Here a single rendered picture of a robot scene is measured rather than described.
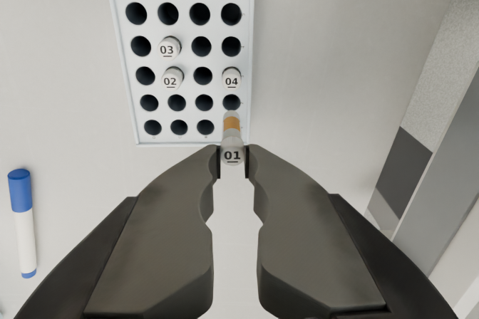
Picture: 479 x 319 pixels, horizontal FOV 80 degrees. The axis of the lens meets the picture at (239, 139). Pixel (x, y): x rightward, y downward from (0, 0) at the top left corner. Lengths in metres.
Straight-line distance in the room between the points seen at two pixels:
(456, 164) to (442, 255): 0.05
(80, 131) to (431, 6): 0.29
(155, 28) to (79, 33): 0.07
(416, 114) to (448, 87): 0.14
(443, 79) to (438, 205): 1.09
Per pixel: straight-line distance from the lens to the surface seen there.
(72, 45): 0.26
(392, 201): 0.86
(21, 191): 0.32
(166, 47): 0.18
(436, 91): 1.29
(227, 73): 0.18
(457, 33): 1.25
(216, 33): 0.19
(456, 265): 0.21
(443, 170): 0.21
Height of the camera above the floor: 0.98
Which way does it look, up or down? 62 degrees down
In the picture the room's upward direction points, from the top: 176 degrees clockwise
